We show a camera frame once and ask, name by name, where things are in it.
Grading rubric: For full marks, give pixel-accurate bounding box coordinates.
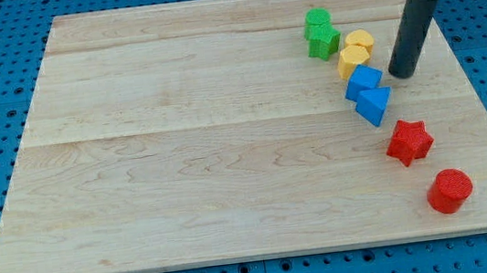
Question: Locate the green star block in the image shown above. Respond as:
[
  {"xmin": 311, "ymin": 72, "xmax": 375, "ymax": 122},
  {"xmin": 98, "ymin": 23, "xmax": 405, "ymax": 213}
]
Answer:
[{"xmin": 304, "ymin": 23, "xmax": 341, "ymax": 61}]

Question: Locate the blue cube block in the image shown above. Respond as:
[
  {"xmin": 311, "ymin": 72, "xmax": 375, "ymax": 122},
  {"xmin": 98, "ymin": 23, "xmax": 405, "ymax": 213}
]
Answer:
[{"xmin": 344, "ymin": 64, "xmax": 383, "ymax": 101}]

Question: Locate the red star block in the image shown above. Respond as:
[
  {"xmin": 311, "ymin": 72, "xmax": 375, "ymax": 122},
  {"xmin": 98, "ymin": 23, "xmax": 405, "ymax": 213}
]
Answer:
[{"xmin": 386, "ymin": 120, "xmax": 434, "ymax": 167}]

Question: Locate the wooden board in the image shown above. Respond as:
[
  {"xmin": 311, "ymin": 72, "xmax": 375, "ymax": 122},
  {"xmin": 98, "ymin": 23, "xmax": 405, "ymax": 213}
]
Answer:
[{"xmin": 0, "ymin": 0, "xmax": 487, "ymax": 273}]

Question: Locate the blue triangle block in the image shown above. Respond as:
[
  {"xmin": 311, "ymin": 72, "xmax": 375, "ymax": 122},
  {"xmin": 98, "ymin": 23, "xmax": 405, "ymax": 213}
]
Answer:
[{"xmin": 355, "ymin": 87, "xmax": 391, "ymax": 127}]

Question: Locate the yellow hexagon block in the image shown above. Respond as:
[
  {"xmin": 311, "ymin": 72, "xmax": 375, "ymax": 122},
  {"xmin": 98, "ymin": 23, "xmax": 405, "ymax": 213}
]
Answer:
[{"xmin": 337, "ymin": 45, "xmax": 371, "ymax": 79}]

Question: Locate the green cylinder block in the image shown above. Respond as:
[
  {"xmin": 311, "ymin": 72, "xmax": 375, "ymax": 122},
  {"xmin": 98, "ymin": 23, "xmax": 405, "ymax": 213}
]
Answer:
[{"xmin": 303, "ymin": 7, "xmax": 332, "ymax": 40}]

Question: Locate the yellow heart block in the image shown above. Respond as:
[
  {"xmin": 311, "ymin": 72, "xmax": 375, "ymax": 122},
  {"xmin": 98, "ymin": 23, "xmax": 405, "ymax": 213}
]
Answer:
[{"xmin": 344, "ymin": 29, "xmax": 376, "ymax": 54}]

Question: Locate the red cylinder block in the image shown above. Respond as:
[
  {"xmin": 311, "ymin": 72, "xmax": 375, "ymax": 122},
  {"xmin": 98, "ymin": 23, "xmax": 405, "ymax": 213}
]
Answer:
[{"xmin": 427, "ymin": 168, "xmax": 473, "ymax": 215}]

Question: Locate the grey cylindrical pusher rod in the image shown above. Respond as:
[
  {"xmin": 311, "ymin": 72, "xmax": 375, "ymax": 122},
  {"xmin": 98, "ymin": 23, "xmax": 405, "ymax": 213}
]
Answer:
[{"xmin": 387, "ymin": 0, "xmax": 438, "ymax": 79}]

